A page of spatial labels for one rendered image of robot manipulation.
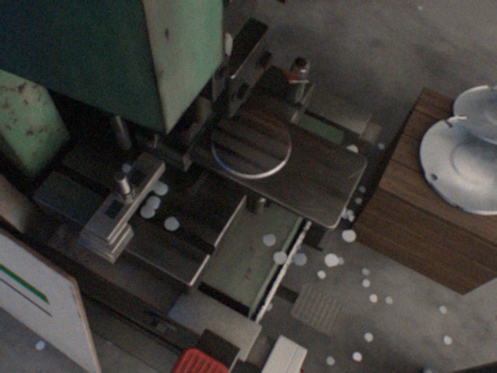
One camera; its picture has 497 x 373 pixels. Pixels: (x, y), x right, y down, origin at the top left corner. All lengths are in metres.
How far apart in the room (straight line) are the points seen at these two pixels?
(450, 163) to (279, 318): 0.65
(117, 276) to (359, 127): 0.53
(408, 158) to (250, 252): 0.65
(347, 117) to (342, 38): 1.10
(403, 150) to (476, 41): 1.00
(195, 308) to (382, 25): 1.62
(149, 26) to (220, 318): 0.55
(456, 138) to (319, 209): 0.76
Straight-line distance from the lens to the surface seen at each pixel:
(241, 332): 0.77
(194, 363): 0.65
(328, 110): 0.97
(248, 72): 0.61
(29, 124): 0.78
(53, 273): 0.91
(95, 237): 0.74
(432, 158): 1.34
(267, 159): 0.72
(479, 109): 1.47
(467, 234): 1.31
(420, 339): 1.54
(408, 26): 2.18
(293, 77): 0.82
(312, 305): 1.30
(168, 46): 0.35
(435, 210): 1.28
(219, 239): 0.75
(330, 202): 0.71
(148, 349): 1.40
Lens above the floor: 1.40
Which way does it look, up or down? 63 degrees down
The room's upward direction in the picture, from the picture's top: 7 degrees clockwise
